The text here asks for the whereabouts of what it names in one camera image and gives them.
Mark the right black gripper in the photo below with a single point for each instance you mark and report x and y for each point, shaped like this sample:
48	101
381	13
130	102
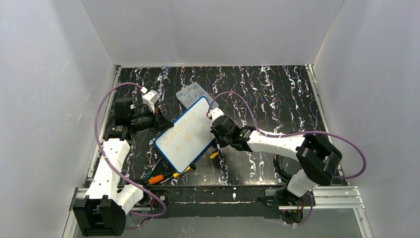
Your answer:
216	130

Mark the orange-handled screwdriver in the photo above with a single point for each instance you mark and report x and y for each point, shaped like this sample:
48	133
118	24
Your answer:
162	178

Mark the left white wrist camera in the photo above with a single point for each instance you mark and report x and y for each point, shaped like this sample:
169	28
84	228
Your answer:
149	98

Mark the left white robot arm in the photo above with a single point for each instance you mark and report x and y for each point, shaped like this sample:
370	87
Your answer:
103	210

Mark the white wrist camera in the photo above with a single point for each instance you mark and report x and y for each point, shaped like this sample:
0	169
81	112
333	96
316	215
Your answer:
214	114
149	98

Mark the green-handled screwdriver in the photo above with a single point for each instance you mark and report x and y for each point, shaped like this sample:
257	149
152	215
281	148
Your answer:
149	174

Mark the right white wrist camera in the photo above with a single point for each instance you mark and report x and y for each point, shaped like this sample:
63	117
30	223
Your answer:
214	114

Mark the aluminium frame rail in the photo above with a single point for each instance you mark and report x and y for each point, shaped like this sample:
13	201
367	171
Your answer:
242	200

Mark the yellow marker cap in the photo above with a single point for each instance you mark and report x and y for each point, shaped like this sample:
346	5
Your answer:
214	155

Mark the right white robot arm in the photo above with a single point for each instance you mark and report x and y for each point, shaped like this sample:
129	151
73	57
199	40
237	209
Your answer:
318	157

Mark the clear plastic organizer box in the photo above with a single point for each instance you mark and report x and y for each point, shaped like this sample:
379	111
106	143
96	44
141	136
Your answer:
189	94

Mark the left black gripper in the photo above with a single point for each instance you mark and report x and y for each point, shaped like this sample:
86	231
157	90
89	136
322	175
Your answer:
157	120

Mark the blue-framed whiteboard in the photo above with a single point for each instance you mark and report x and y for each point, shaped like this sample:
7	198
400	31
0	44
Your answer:
188	139

